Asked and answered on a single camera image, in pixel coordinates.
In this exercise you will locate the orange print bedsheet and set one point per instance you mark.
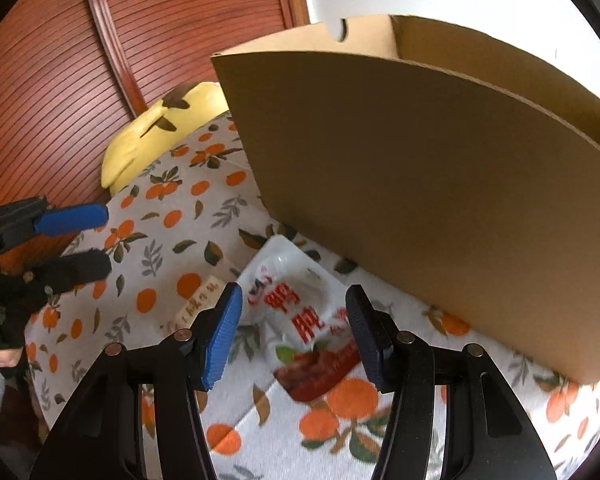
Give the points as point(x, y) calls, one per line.
point(170, 220)

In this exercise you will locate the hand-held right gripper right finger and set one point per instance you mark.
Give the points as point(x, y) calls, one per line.
point(365, 340)

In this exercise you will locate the yellow plush pillow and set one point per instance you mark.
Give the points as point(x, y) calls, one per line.
point(145, 150)

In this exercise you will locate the wooden wardrobe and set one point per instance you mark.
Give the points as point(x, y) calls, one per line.
point(80, 85)

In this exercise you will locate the white and red snack packet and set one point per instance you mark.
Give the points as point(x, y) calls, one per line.
point(300, 320)

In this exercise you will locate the person's left hand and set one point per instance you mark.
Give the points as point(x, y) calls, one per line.
point(5, 356)

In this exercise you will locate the beige snack packet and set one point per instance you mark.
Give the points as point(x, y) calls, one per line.
point(200, 300)

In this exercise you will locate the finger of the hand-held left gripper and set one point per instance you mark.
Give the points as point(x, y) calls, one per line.
point(72, 219)
point(80, 267)

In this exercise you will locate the brown cardboard box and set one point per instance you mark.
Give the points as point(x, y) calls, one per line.
point(405, 185)

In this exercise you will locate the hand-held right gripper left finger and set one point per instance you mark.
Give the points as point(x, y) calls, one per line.
point(225, 335)

